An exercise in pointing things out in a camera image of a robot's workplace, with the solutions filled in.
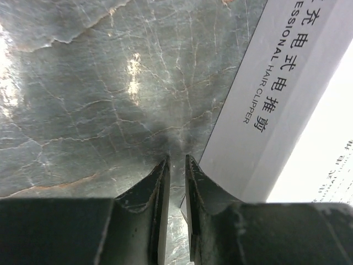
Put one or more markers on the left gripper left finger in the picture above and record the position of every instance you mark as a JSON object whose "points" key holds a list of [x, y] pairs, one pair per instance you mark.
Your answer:
{"points": [[128, 229]]}

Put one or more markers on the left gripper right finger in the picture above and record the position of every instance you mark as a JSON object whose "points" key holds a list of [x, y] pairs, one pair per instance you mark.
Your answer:
{"points": [[226, 230]]}

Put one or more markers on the white cardboard clipper box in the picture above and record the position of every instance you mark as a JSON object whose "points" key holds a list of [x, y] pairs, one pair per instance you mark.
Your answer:
{"points": [[292, 55]]}

